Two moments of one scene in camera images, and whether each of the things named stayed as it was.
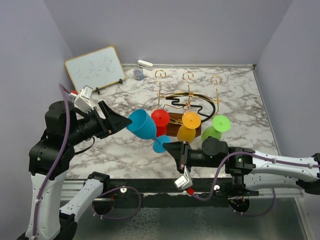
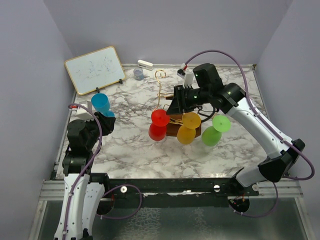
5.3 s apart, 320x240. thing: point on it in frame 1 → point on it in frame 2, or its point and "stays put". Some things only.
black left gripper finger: x=108 y=112 → x=105 y=121
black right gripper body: x=190 y=157 → x=192 y=97
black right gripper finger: x=175 y=148 → x=177 y=106
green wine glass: x=220 y=124 stays put
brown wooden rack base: x=175 y=121 stays put
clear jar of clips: x=138 y=74 stays put
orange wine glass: x=186 y=132 stays put
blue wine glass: x=140 y=124 → x=101 y=103
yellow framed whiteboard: x=95 y=69 stays put
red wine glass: x=161 y=118 stays put
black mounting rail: x=153 y=193 stays put
